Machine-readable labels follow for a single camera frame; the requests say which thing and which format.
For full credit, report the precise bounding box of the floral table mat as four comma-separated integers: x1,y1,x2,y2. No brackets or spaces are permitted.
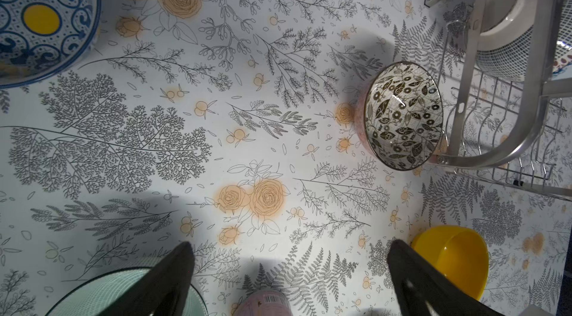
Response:
1,0,571,315

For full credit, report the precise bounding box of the dark glass patterned bowl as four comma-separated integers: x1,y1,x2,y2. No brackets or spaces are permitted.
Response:
476,0,571,82

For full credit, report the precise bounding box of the black white leaf bowl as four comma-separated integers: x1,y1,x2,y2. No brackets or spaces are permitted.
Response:
354,61,443,171

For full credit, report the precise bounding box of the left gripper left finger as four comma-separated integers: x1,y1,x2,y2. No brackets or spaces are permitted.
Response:
101,241,195,315

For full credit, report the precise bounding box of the yellow plastic bowl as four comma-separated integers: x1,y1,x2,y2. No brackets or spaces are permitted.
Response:
411,225,489,300

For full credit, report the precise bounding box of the blue yellow patterned plate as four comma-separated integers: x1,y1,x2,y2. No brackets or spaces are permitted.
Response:
1,0,101,89

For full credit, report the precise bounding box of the pale green ceramic bowl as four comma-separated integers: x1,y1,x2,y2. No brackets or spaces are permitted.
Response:
47,268,208,315

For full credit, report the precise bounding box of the white brown dotted bowl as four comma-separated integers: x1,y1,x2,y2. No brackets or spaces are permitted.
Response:
553,40,571,79

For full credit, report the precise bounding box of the stainless steel dish rack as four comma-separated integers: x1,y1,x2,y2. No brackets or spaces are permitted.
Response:
425,0,571,201

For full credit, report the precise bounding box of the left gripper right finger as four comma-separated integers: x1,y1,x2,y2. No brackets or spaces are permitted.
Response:
387,240,498,315

